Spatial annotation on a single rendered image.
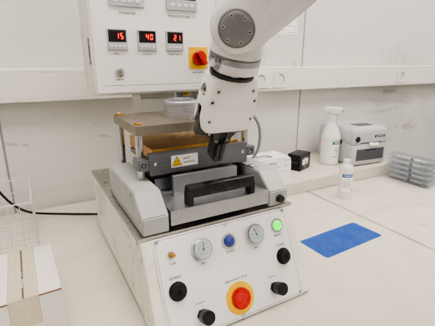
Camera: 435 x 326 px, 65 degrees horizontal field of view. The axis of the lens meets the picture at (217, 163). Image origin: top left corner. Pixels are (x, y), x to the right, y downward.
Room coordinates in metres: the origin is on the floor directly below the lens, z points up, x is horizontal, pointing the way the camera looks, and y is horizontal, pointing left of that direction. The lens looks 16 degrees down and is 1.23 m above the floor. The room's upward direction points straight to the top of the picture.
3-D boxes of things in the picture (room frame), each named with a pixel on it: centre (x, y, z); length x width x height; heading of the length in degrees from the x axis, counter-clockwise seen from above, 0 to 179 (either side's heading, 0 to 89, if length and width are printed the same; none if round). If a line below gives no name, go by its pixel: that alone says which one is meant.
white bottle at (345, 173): (1.18, -0.47, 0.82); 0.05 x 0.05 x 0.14
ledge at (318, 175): (1.40, -0.35, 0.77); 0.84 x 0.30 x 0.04; 118
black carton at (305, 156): (1.39, -0.34, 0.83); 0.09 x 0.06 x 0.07; 139
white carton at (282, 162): (1.31, -0.17, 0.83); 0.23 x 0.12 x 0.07; 118
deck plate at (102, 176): (0.82, 0.10, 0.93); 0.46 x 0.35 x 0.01; 29
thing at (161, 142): (0.79, 0.08, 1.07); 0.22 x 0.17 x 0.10; 119
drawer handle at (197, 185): (0.63, -0.01, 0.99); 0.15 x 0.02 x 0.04; 119
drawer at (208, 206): (0.75, 0.06, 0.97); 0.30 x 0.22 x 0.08; 29
